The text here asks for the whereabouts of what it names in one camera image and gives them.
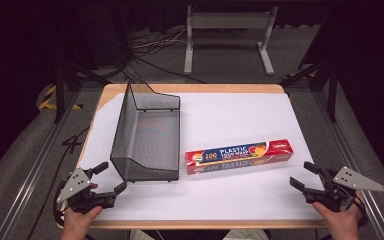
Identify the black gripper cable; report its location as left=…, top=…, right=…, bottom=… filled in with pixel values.
left=26, top=126, right=91, bottom=240

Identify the aluminium floor rail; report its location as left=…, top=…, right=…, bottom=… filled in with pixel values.
left=0, top=89, right=81, bottom=240
left=313, top=89, right=384, bottom=240

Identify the bundle of floor cables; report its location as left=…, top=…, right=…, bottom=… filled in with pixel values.
left=113, top=26, right=208, bottom=85

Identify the person's left hand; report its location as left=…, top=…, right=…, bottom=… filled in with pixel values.
left=60, top=183, right=104, bottom=240

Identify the red plastic wrap box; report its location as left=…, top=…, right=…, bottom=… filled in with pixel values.
left=184, top=138, right=295, bottom=176

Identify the black wire mesh basket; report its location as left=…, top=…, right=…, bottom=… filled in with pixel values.
left=109, top=80, right=181, bottom=183

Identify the yellow black hazard tape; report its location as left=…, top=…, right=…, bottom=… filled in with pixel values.
left=38, top=84, right=83, bottom=111

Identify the grey metal stand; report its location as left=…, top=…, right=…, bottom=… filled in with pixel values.
left=183, top=5, right=279, bottom=76

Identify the black tripod stand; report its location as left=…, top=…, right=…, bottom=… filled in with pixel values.
left=279, top=13, right=344, bottom=124
left=48, top=6, right=111, bottom=124

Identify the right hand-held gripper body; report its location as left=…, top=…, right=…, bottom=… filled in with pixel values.
left=304, top=166, right=384, bottom=213

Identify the person's right hand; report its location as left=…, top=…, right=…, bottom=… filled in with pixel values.
left=312, top=196, right=364, bottom=240

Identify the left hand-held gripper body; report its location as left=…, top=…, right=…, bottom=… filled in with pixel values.
left=56, top=166, right=118, bottom=214

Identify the white paper sheet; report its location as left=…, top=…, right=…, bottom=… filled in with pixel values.
left=78, top=92, right=325, bottom=222

